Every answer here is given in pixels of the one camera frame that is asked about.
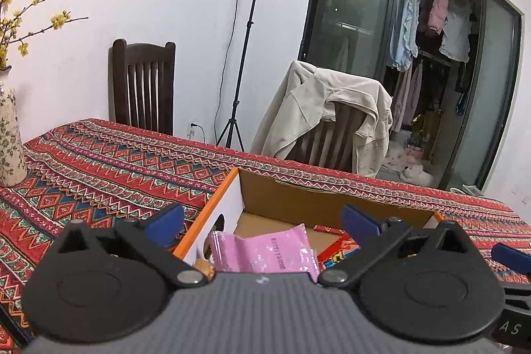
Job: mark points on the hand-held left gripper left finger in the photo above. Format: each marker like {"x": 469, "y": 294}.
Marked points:
{"x": 166, "y": 222}

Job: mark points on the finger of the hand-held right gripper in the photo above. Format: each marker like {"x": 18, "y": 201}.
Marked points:
{"x": 512, "y": 258}

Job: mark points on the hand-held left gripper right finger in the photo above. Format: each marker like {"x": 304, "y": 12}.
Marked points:
{"x": 359, "y": 222}

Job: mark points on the large red orange snack packet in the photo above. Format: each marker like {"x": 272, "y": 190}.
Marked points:
{"x": 336, "y": 254}

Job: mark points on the red cardboard box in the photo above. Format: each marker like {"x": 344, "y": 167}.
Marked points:
{"x": 311, "y": 200}

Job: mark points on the gold snack packet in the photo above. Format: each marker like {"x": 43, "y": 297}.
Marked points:
{"x": 203, "y": 265}

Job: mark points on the purple snack packet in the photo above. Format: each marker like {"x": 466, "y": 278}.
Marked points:
{"x": 257, "y": 250}

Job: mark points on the white plush toy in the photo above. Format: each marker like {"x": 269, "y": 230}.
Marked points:
{"x": 412, "y": 173}

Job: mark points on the brown wooden chair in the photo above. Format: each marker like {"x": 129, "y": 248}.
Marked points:
{"x": 327, "y": 142}

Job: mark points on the beige jacket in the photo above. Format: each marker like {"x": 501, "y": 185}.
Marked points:
{"x": 311, "y": 105}

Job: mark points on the pale pink hanging clothes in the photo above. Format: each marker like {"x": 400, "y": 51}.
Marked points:
{"x": 408, "y": 97}

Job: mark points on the dark wooden chair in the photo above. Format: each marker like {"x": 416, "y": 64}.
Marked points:
{"x": 143, "y": 88}

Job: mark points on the small floral ceramic vase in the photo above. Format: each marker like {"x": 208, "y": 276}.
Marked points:
{"x": 10, "y": 146}

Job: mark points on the light blue hanging shirt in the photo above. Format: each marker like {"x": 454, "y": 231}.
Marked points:
{"x": 406, "y": 26}

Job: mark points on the white hanging top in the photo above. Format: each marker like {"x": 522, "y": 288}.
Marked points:
{"x": 456, "y": 34}

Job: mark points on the pink hanging garment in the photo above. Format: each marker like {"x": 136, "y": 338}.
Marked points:
{"x": 439, "y": 12}

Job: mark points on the yellow flower branches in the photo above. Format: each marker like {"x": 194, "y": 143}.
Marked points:
{"x": 58, "y": 19}

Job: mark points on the white wall outlet with plug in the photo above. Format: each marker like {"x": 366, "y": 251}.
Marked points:
{"x": 193, "y": 128}

